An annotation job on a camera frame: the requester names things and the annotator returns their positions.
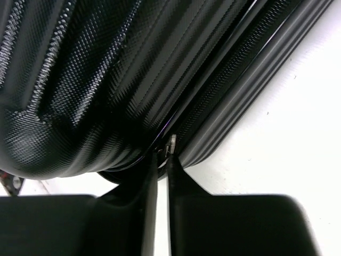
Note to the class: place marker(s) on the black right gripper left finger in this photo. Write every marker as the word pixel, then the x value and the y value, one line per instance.
pixel 121 222

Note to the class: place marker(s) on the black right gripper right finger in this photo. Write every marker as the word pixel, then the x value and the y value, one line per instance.
pixel 204 224

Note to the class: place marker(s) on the black ribbed hard-shell suitcase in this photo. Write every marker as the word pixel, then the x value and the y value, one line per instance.
pixel 96 86

